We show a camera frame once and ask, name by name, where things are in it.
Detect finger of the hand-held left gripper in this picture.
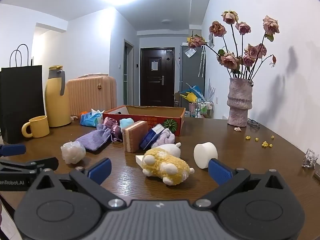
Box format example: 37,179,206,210
0,144,27,156
0,157,59,174

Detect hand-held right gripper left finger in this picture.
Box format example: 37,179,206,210
27,158,126,209

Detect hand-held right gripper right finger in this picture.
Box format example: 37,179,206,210
192,158,292,209

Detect clear iridescent plastic bag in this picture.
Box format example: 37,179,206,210
61,141,86,165

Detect lavender knit pouch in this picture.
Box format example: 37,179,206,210
75,127,112,152

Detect lavender fluffy scrunchie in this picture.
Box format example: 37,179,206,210
152,128,176,149

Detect cardboard box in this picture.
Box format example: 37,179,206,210
102,105,186,137

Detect white foam cylinder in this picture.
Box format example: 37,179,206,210
193,142,218,169

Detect yellow mug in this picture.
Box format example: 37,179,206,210
21,116,50,138

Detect purple satin pouch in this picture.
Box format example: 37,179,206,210
102,117,123,142

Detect brown and white sponge block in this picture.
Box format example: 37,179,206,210
122,120,149,153

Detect black paper bag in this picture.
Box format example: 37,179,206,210
0,44,46,145

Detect blue wet wipes pack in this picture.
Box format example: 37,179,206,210
80,108,104,127

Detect yellow and white plush toy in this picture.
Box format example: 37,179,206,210
141,147,195,186

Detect eyeglasses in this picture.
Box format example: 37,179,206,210
247,119,261,130

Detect blue and white packet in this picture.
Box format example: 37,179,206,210
140,124,166,151

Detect yellow thermos jug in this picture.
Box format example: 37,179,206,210
45,65,72,128

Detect pink ceramic vase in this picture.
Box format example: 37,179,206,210
227,78,254,127

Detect pink ribbed suitcase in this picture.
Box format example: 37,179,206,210
65,74,118,117

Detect blue and yellow bags pile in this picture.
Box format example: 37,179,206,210
180,83,204,103

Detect open carton on floor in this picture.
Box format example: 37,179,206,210
174,91,184,107

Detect clear plastic clip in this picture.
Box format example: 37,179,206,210
301,149,319,168

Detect grey interior door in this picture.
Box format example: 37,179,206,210
123,39,134,105

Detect grey refrigerator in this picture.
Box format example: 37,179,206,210
180,44,206,101

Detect dark brown entrance door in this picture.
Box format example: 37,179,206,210
140,47,175,107

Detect hanging folded umbrellas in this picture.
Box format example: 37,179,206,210
198,47,206,78

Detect dried pink roses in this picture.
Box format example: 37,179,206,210
187,10,281,81

